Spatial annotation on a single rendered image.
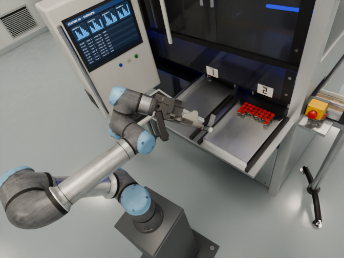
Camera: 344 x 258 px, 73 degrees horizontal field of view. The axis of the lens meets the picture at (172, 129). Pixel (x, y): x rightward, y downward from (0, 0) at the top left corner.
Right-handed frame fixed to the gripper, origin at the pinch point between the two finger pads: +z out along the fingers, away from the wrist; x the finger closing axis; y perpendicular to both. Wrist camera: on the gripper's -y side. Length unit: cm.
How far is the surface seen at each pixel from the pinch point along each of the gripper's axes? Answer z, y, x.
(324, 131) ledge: 65, 19, 16
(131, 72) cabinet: -39, 30, 70
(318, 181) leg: 105, -5, 59
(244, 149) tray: 30.8, -1.1, 23.3
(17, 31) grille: -322, 124, 423
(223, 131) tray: 21.8, 5.5, 33.7
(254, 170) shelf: 34.4, -10.0, 15.0
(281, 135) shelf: 47, 11, 22
